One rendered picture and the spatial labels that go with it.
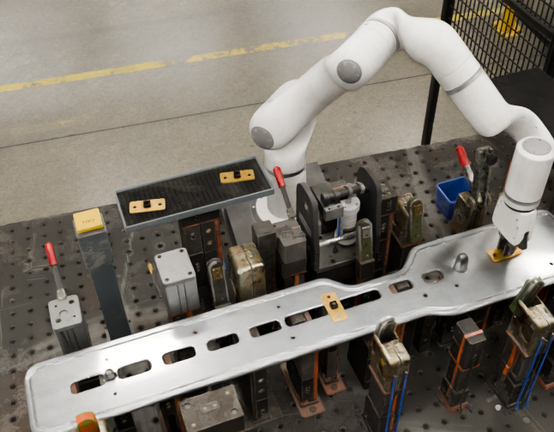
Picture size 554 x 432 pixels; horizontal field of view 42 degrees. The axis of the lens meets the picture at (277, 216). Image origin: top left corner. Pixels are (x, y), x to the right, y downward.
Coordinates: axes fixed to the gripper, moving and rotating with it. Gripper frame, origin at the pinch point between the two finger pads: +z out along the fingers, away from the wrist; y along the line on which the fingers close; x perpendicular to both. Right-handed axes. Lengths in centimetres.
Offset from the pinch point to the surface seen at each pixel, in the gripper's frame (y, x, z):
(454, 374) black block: 17.6, -21.4, 20.0
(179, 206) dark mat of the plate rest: -30, -74, -13
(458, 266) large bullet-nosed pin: 0.8, -13.9, 1.1
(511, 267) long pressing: 4.6, -0.9, 3.1
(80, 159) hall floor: -204, -94, 103
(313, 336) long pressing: 6, -54, 3
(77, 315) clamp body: -14, -103, -3
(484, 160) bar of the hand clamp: -15.7, 0.1, -15.0
